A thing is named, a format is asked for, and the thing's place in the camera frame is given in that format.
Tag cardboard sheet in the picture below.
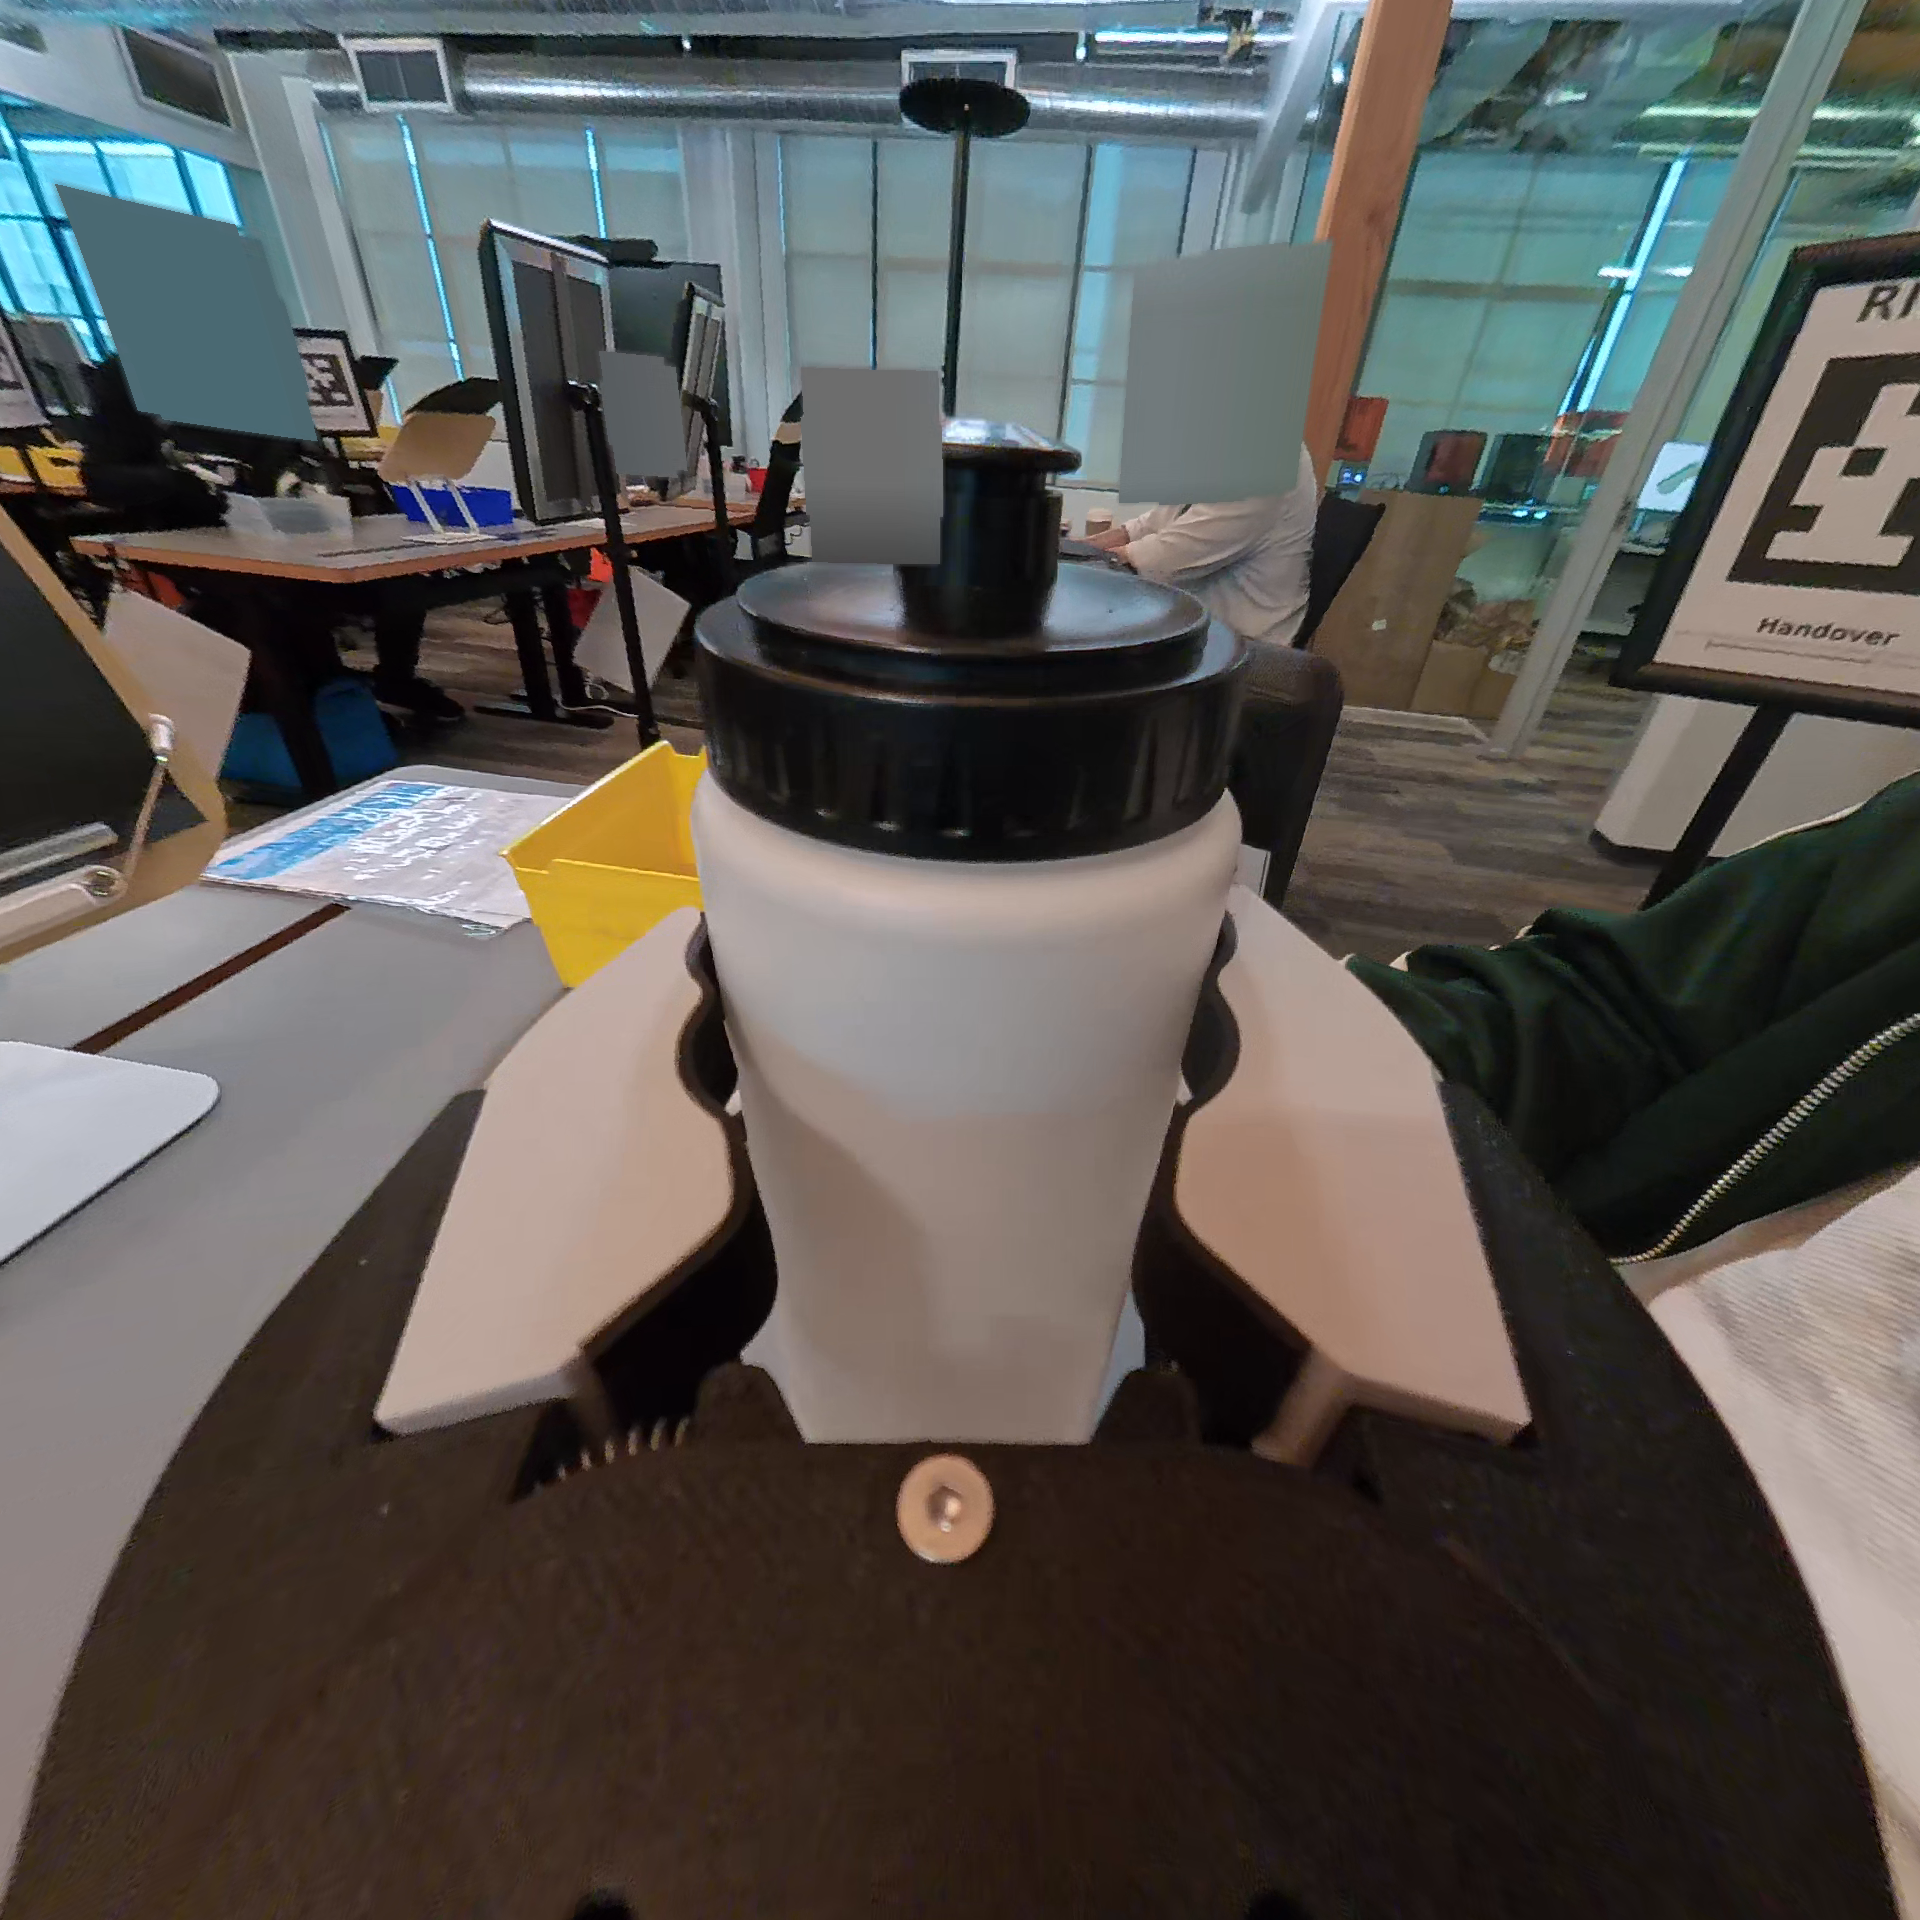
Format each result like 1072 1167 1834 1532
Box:
376 377 500 536

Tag white garment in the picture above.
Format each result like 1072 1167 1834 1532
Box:
1621 1170 1920 1920

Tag silver air duct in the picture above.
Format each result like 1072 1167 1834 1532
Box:
306 29 1308 128

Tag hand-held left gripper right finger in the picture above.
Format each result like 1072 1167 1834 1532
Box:
1131 897 1537 1465

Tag wooden post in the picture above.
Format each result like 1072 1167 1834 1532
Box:
1306 0 1457 483

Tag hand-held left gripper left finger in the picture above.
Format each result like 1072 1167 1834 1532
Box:
373 907 780 1440

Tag black office chair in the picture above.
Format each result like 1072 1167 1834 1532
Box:
1296 496 1390 648

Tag yellow plastic bin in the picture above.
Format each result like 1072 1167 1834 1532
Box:
504 744 712 991

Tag framed marker sign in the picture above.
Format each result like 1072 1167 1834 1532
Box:
292 328 377 441
1612 231 1920 903

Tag grey desk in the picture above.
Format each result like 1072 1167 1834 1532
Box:
0 765 722 1802

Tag black monitor with white stand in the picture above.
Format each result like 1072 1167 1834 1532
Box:
0 511 250 1261

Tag person's right forearm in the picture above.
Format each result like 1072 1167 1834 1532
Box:
1352 901 1729 1187

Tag brown cardboard box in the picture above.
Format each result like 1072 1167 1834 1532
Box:
1312 488 1488 714

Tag black office monitor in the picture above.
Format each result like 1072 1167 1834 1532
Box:
661 276 736 467
481 218 662 753

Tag laminated paper sheet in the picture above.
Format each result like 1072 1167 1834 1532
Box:
202 772 578 936

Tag black pole stand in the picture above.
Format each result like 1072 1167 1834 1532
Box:
900 77 1033 413

